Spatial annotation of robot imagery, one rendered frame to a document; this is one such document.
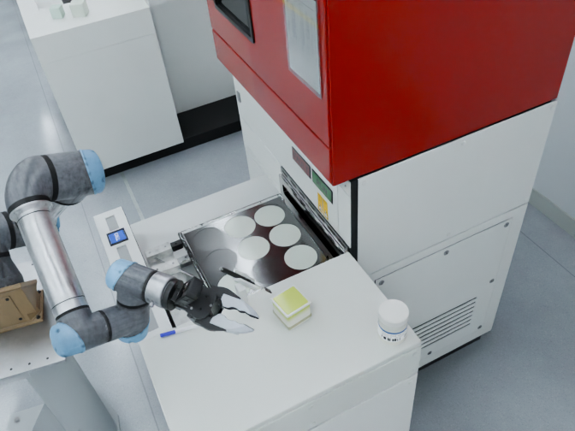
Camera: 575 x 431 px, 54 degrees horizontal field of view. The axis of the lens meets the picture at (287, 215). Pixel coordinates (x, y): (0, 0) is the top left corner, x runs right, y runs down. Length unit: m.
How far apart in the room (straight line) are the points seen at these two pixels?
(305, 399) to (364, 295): 0.33
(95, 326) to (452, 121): 1.01
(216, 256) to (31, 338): 0.59
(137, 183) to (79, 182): 2.13
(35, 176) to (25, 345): 0.60
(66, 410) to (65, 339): 0.95
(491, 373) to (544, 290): 0.55
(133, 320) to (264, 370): 0.33
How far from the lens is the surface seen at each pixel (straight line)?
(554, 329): 2.77
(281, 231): 1.77
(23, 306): 1.82
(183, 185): 3.46
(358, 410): 1.53
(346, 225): 1.55
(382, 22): 1.25
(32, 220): 1.38
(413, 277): 1.89
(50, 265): 1.34
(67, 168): 1.44
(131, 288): 1.29
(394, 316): 1.35
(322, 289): 1.52
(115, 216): 1.87
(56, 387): 2.11
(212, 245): 1.76
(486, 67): 1.52
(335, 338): 1.42
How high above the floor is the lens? 2.14
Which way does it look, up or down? 43 degrees down
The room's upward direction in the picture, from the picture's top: 6 degrees counter-clockwise
